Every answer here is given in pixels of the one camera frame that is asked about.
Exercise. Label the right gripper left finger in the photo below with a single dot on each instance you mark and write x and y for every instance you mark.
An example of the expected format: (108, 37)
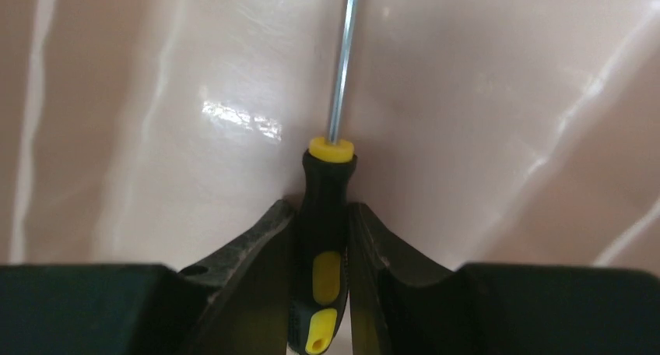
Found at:
(233, 301)

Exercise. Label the yellow black screwdriver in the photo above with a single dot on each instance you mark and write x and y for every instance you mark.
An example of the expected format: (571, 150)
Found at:
(320, 284)

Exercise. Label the pink plastic bin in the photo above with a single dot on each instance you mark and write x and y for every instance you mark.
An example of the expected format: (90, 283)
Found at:
(495, 130)

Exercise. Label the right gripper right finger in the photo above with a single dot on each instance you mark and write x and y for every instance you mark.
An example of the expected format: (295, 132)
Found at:
(403, 302)

